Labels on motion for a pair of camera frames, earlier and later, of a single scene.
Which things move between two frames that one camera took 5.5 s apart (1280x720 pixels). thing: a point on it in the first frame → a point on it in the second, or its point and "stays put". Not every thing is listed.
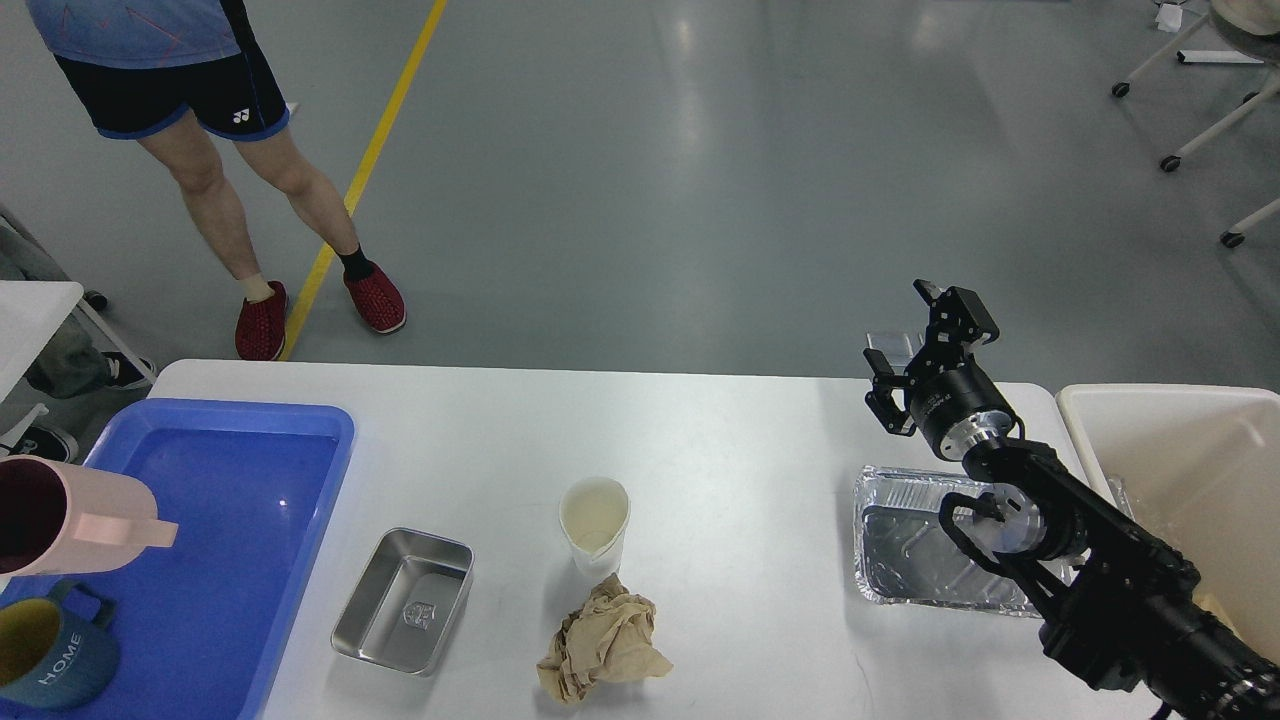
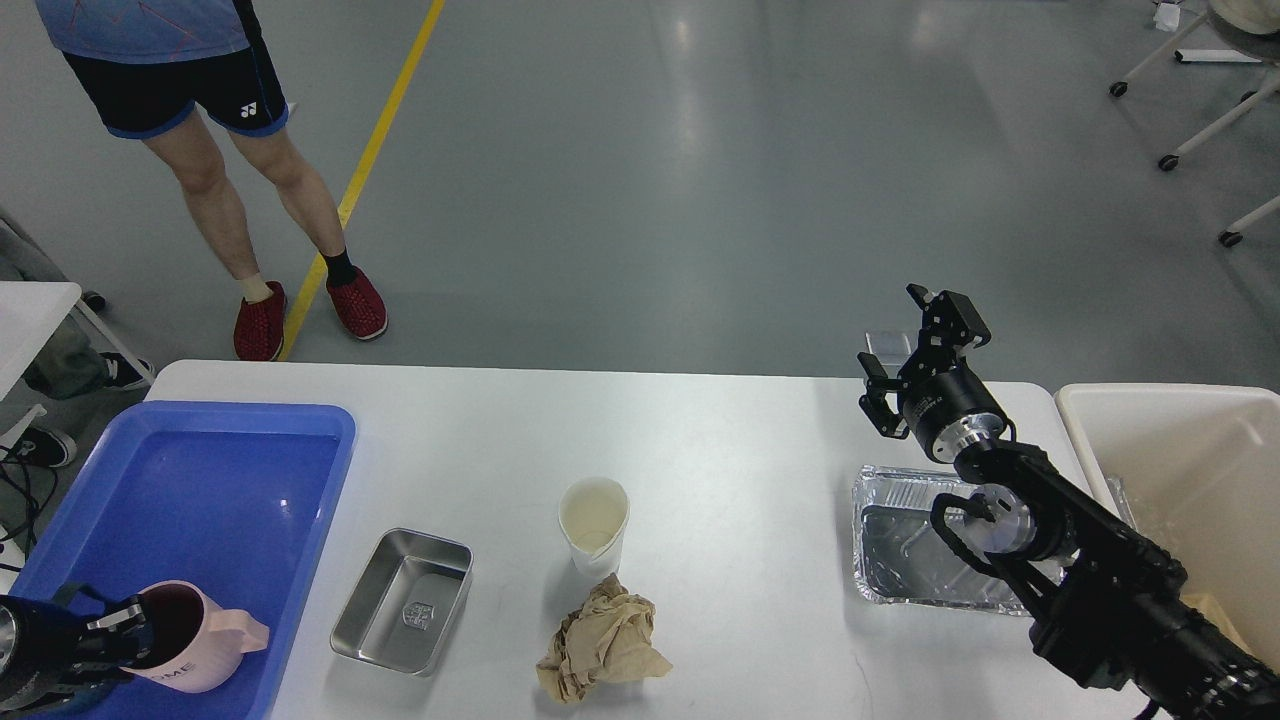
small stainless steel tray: x=405 y=601 stays put
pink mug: x=58 y=520 → x=193 y=645
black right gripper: x=959 y=407 stays put
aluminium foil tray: x=903 y=554 stays put
